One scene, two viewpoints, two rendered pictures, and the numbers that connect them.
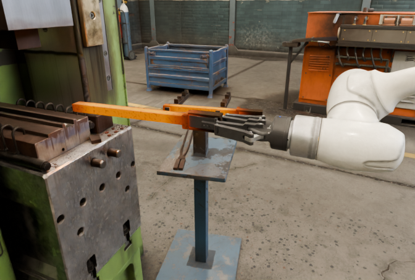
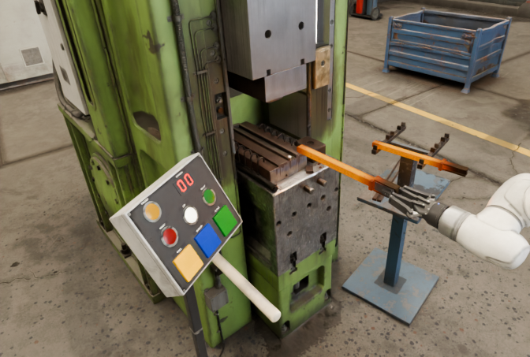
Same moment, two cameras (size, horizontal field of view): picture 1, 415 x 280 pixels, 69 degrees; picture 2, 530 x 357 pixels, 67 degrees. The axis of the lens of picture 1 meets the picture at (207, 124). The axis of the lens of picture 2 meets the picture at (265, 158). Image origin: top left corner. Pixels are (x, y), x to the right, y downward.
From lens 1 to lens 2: 0.67 m
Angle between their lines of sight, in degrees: 29
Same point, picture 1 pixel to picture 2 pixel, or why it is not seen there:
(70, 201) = (285, 213)
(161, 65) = (406, 42)
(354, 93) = (507, 200)
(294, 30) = not seen: outside the picture
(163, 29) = not seen: outside the picture
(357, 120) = (492, 225)
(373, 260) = not seen: outside the picture
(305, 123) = (452, 216)
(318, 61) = not seen: outside the picture
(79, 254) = (286, 248)
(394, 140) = (512, 249)
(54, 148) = (281, 174)
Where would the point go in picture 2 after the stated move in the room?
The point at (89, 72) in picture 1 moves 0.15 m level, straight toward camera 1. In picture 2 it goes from (314, 107) to (313, 121)
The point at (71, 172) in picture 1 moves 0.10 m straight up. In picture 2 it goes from (289, 193) to (289, 172)
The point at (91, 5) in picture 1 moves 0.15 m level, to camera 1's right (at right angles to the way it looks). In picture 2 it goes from (323, 54) to (358, 58)
